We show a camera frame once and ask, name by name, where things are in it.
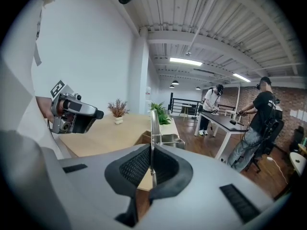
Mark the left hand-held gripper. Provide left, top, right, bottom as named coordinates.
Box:
left=49, top=80, right=105, bottom=135

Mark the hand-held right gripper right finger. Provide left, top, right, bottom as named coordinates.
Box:
left=143, top=144, right=274, bottom=230

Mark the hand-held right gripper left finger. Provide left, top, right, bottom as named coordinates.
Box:
left=57, top=142, right=154, bottom=230

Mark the person's left forearm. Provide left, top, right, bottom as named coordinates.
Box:
left=35, top=96, right=55, bottom=124

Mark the person's left hand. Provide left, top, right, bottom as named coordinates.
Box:
left=57, top=99, right=73, bottom=117

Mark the brown dried plant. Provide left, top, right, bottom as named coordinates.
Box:
left=107, top=98, right=130, bottom=118

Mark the wooden organizer box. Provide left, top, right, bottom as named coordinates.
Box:
left=133, top=130, right=154, bottom=146

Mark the black top white leg table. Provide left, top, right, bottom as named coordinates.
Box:
left=194, top=111, right=250, bottom=161

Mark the green leafy plant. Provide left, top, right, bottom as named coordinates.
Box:
left=149, top=101, right=172, bottom=126

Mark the person's white shirt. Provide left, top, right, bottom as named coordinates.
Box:
left=0, top=0, right=63, bottom=160

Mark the black stair railing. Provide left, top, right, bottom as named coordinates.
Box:
left=169, top=92, right=202, bottom=116

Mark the black office chair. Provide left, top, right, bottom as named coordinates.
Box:
left=249, top=118, right=285, bottom=173

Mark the white round table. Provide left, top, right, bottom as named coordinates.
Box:
left=289, top=151, right=307, bottom=177

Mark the long ceiling light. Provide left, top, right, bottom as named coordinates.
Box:
left=169, top=57, right=203, bottom=67
left=232, top=73, right=251, bottom=82

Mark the white ceiling pipe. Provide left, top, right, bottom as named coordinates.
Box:
left=188, top=0, right=223, bottom=57

